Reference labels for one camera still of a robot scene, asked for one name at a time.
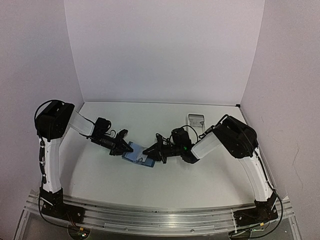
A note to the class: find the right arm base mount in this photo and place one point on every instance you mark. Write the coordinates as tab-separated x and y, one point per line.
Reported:
262	212

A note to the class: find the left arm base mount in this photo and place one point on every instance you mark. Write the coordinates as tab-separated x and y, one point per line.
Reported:
54	206

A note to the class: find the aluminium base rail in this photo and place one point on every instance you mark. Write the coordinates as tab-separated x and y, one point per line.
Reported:
148	221

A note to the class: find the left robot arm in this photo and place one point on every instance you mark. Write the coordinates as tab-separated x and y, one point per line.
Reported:
51	120

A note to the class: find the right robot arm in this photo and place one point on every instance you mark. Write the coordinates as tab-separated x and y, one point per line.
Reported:
240	141

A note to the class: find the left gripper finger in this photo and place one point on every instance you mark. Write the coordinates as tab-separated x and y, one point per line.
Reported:
125	147
117	152

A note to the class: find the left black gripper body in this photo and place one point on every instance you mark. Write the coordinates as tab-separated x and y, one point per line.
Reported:
108	144

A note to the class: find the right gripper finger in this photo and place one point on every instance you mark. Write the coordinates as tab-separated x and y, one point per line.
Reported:
159	158
153	150

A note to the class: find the white plastic tray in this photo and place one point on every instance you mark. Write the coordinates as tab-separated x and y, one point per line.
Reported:
196	126

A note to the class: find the silver credit card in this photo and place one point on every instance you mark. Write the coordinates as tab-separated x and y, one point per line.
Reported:
137	154

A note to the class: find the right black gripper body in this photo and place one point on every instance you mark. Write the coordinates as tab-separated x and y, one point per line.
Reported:
170	150

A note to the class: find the blue card holder wallet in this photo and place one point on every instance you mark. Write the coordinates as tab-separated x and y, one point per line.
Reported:
149	162

